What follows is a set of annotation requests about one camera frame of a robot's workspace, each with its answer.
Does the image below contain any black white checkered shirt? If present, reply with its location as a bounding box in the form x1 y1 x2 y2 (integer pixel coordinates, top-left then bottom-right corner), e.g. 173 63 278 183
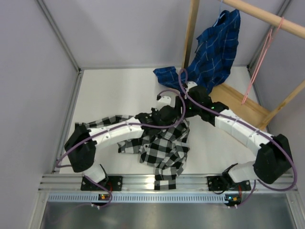
75 114 191 191

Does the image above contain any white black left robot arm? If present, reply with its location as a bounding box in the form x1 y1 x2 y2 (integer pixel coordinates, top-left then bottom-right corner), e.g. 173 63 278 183
64 105 185 190

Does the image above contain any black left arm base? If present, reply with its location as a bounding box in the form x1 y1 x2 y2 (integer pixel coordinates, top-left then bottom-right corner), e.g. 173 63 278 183
81 176 123 191

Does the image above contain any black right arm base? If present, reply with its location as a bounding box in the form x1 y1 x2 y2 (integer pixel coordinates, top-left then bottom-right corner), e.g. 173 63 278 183
207 176 251 193

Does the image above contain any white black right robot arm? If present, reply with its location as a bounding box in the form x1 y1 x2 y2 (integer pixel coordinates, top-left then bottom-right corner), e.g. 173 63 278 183
181 82 295 191

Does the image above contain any blue plaid shirt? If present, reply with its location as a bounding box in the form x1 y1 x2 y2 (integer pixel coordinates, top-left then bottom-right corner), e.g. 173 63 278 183
153 9 241 95

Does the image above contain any light blue hanger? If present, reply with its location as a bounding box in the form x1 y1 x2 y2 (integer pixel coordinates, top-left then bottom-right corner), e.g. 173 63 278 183
213 0 225 27

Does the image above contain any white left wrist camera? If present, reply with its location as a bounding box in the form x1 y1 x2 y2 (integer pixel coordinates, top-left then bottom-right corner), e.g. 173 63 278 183
157 95 171 106

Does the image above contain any wooden clothes rack frame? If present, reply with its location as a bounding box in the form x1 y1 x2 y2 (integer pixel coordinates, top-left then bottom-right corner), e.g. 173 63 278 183
182 0 305 130

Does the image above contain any pink wire hanger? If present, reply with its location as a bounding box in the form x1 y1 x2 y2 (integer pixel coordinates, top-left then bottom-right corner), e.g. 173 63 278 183
241 17 285 104

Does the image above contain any slotted grey cable duct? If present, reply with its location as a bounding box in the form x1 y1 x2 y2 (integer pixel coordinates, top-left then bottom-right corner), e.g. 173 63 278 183
48 193 241 204

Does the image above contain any aluminium mounting rail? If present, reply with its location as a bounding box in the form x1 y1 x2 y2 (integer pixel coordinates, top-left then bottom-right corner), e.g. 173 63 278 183
38 174 294 192

